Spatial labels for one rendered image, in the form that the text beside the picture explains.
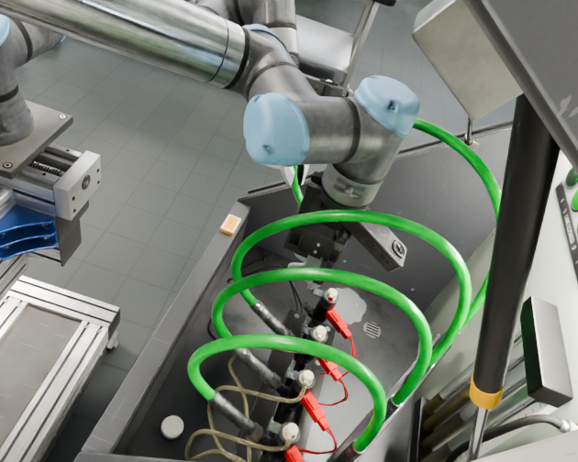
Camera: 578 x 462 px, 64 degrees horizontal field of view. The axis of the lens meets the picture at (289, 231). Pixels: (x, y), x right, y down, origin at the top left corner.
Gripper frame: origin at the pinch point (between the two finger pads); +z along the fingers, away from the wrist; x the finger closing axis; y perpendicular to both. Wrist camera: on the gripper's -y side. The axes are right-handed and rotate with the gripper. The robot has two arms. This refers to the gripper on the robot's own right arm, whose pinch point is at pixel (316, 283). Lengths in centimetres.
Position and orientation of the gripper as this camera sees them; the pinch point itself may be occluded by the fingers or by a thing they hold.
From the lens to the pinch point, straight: 76.7
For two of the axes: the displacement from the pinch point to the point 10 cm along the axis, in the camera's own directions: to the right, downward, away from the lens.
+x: -2.8, 6.3, -7.2
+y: -9.2, -3.8, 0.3
